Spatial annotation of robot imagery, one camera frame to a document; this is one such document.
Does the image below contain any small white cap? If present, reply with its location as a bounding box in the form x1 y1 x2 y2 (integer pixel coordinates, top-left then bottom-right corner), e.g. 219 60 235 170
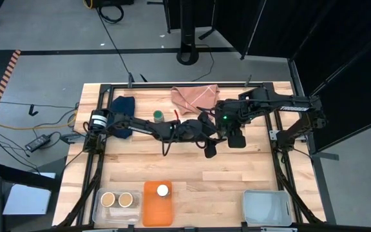
156 184 171 198

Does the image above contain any black power adapter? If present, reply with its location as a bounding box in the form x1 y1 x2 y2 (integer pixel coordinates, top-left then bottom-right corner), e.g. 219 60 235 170
24 134 52 153

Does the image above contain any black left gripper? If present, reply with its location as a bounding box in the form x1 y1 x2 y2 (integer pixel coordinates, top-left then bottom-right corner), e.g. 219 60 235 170
175 112 229 145

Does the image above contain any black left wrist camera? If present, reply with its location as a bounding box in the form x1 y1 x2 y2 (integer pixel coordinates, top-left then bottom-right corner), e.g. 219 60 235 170
204 141 218 159

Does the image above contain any white flat board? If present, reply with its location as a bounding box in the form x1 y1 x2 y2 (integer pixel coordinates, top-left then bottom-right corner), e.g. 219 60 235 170
2 172 57 216

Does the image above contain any grey plastic bin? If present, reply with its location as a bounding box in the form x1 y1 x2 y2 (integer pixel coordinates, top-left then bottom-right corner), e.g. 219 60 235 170
242 189 293 227

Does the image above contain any black standing floor device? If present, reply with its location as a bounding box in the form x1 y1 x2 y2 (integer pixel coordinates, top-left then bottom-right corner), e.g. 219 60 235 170
176 0 200 66

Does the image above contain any long black floor cable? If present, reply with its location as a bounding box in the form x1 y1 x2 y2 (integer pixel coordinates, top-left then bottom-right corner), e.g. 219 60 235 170
95 6 133 78

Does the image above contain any yellow floor cable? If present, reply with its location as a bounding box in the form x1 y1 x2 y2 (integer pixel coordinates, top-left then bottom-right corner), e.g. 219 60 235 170
0 111 79 131

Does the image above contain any tan lid spice jar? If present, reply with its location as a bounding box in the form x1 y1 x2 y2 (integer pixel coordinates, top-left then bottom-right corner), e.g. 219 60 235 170
100 191 116 208
118 191 134 208

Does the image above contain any pink folded cloth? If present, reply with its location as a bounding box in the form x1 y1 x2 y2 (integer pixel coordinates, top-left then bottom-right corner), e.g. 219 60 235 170
171 84 221 116

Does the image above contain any orange plastic bin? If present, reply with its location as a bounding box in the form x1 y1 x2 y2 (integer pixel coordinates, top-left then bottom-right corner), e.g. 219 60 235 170
142 180 174 227

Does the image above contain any navy blue cloth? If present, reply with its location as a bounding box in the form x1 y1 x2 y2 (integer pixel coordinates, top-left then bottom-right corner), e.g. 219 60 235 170
109 95 136 139

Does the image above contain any black divider pole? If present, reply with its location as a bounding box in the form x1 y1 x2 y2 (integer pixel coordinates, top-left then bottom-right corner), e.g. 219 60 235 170
199 0 218 41
163 0 172 34
240 0 268 61

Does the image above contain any clear plastic bin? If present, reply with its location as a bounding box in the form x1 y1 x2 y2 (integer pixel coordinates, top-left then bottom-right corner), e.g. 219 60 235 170
92 188 143 226

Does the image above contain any coiled black cable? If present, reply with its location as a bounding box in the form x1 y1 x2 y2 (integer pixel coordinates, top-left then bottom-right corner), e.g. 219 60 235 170
97 5 125 25

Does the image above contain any orange black hazard tape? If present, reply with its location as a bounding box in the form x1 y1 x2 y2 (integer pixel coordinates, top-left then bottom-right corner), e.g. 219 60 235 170
0 50 22 123

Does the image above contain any black metal table frame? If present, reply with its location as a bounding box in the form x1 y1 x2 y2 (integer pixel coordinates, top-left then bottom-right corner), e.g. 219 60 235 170
56 82 325 232

